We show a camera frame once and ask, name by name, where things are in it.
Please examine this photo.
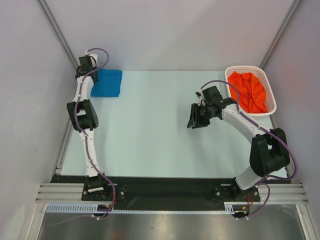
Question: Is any white plastic basket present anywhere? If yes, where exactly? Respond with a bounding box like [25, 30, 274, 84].
[225, 65, 277, 118]

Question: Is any white slotted cable duct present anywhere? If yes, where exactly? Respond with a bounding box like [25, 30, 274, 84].
[45, 203, 244, 215]

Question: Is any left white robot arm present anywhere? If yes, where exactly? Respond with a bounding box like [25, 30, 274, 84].
[66, 53, 110, 200]

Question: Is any left aluminium corner post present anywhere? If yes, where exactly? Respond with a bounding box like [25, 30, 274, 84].
[35, 0, 78, 73]

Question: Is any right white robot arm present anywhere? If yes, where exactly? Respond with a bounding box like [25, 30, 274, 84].
[187, 86, 290, 201]

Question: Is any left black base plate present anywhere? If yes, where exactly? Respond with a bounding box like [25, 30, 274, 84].
[81, 176, 128, 202]

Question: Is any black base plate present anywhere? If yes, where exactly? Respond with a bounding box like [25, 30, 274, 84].
[213, 184, 261, 203]
[81, 176, 128, 202]

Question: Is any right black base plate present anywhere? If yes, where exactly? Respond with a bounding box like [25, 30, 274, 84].
[213, 184, 261, 203]

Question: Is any orange t shirt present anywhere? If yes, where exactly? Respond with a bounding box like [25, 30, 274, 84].
[228, 71, 268, 114]

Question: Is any blue t shirt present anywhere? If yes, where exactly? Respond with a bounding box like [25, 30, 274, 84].
[90, 68, 123, 98]

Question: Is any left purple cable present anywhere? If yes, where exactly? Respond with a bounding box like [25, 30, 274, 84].
[47, 47, 118, 227]

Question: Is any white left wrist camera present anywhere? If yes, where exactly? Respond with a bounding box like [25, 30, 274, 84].
[85, 51, 98, 68]

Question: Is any right aluminium corner post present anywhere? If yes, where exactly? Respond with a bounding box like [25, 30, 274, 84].
[259, 0, 304, 69]

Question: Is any aluminium corner post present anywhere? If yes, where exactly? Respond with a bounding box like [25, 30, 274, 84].
[259, 0, 304, 69]
[35, 0, 78, 73]

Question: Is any aluminium front rail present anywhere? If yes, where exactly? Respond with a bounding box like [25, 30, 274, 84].
[35, 183, 309, 205]

